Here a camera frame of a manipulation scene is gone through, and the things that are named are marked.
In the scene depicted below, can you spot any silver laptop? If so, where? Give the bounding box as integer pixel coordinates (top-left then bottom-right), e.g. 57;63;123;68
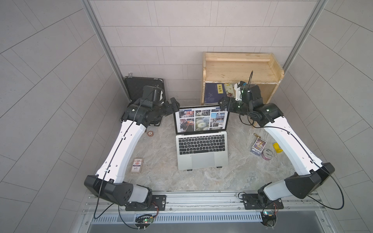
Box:
174;105;229;170

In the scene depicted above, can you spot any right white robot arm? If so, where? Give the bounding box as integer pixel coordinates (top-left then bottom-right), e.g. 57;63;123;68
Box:
218;97;335;203

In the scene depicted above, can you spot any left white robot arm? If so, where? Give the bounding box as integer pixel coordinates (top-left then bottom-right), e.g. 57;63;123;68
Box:
84;98;180;209

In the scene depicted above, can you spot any blue book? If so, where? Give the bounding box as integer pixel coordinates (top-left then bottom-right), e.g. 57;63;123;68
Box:
204;83;226;104

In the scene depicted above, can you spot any colourful picture book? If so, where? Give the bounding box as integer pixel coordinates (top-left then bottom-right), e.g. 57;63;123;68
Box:
224;83;236;98

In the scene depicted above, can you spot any purple card box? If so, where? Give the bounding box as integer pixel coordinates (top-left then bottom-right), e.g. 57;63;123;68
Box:
251;137;267;156

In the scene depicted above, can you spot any wooden shelf unit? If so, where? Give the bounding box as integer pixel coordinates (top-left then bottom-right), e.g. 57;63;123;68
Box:
200;52;285;129

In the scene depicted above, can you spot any red white card pack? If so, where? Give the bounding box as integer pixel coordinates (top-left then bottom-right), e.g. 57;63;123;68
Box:
130;158;144;174

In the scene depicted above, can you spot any yellow arch block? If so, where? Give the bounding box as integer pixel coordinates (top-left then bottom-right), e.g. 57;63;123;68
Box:
273;143;283;153

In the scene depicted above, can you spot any clear tape roll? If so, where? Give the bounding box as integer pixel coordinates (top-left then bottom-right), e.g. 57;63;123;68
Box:
261;149;274;161

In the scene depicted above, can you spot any left circuit board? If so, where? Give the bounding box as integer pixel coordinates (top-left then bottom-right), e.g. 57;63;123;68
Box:
135;214;155;230

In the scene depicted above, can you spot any circuit board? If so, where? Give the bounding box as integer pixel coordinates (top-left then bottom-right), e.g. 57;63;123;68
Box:
261;211;277;228
135;214;155;230

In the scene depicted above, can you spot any right circuit board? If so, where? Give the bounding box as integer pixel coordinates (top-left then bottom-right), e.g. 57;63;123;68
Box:
261;211;277;228

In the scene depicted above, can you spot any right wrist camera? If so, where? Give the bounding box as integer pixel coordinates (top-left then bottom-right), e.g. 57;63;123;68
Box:
234;81;262;103

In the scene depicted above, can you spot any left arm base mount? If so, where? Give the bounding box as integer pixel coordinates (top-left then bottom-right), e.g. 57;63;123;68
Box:
125;195;167;211

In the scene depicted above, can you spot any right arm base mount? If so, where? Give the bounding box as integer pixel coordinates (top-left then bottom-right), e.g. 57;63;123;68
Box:
238;192;284;210

